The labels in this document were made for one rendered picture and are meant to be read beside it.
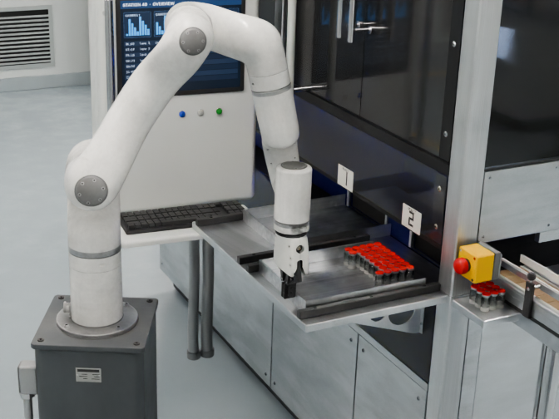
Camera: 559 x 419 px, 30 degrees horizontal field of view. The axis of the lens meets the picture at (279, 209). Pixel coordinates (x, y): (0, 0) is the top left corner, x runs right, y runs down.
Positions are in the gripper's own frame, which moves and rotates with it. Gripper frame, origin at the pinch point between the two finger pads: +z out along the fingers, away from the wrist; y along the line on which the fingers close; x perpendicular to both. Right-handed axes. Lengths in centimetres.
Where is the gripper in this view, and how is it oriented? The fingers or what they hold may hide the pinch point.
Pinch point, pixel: (288, 289)
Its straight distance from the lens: 251.7
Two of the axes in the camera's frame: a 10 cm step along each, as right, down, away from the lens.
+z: -0.4, 9.3, 3.6
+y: -4.5, -3.4, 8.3
